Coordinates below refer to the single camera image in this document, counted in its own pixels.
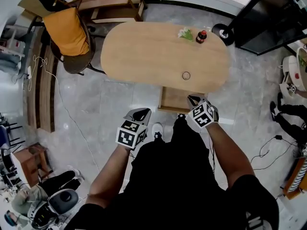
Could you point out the white round appliance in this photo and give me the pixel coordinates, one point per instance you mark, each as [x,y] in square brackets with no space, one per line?
[293,71]

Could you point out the white power strip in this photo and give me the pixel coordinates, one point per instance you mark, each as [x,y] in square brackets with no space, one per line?
[29,72]

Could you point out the person's white shoe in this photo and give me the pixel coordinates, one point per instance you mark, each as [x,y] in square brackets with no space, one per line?
[157,129]

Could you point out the wooden drawer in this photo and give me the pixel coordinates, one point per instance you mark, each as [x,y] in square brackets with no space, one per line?
[173,100]

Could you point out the orange cushion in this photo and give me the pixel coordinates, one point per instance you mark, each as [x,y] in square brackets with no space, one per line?
[67,31]

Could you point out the white flower bunch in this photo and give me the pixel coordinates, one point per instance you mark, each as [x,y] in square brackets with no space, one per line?
[186,34]

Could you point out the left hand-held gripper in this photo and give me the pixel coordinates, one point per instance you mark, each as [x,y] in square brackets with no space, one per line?
[130,133]

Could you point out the black cabinet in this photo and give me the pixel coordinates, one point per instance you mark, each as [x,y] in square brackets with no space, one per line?
[268,25]

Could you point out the person's left forearm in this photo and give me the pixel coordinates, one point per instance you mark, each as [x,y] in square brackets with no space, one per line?
[110,174]

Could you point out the orange wooden crate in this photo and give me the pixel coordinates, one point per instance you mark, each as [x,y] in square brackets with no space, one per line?
[296,178]

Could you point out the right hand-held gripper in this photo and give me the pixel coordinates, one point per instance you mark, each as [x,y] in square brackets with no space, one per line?
[202,115]

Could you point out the small brown wooden stool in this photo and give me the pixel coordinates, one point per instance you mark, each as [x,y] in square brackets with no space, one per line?
[31,163]

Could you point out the dark bottle with red cap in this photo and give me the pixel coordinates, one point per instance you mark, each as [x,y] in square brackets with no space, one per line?
[201,37]

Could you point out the wooden shelf rack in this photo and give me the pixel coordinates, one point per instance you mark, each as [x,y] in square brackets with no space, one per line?
[108,2]

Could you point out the wooden floor planks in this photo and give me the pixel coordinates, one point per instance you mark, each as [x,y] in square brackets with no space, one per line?
[44,92]

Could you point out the person's right forearm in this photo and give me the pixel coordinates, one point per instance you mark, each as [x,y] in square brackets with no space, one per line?
[227,152]

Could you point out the dark wicker chair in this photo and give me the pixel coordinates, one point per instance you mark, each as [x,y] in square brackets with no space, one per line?
[76,62]

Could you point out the person's black clothing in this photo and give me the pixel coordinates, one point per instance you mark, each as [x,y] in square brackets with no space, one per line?
[172,181]

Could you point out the grey office chair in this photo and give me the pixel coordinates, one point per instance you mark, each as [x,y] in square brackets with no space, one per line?
[63,200]

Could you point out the wooden table top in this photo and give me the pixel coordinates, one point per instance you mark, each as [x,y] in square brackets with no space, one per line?
[148,56]

